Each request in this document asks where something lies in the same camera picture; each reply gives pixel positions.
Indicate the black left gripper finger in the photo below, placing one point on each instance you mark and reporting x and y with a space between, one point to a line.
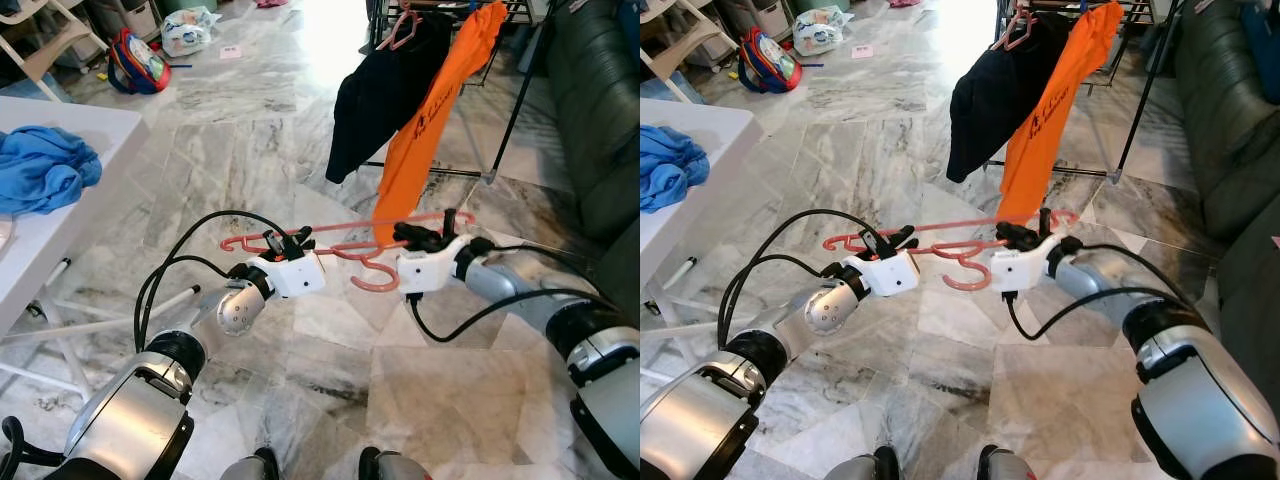
274 239
300 234
872 237
900 231

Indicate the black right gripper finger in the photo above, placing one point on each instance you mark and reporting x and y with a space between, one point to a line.
406 231
408 244
1007 230
1009 243

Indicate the pink plastic hanger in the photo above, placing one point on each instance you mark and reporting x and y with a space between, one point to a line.
345 226
1003 42
385 42
950 225

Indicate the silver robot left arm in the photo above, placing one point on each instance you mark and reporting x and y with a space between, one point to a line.
720 410
130 420

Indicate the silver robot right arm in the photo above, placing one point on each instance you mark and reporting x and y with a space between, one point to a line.
600 400
1200 400

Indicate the orange shirt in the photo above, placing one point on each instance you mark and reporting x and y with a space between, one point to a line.
430 130
1050 130

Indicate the black shirt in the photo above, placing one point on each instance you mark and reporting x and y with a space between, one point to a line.
385 100
1000 100

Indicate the black metal clothes rack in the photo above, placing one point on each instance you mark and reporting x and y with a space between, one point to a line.
520 95
1140 100

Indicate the pink card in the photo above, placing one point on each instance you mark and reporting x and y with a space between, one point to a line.
230 52
862 50

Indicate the dark green sofa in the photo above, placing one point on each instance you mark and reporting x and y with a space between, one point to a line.
595 120
1230 120

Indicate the blue red backpack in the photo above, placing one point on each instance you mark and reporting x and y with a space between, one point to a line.
138 62
770 62

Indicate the white blue plastic pack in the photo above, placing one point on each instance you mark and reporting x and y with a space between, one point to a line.
190 32
823 32

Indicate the blue shirt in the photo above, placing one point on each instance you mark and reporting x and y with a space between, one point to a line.
45 170
670 170

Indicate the white storage bin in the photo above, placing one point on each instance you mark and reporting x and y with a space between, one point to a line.
125 18
755 18

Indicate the wooden high chair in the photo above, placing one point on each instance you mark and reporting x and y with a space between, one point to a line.
55 45
685 45

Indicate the blue printed bag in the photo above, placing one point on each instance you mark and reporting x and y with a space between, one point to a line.
1262 35

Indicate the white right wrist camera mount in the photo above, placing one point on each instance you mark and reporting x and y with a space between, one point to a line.
1025 265
435 268

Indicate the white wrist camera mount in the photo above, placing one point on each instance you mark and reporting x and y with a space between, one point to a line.
893 273
435 268
1025 265
295 277

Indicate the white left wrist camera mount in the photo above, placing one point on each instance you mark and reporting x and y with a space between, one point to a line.
295 277
893 273

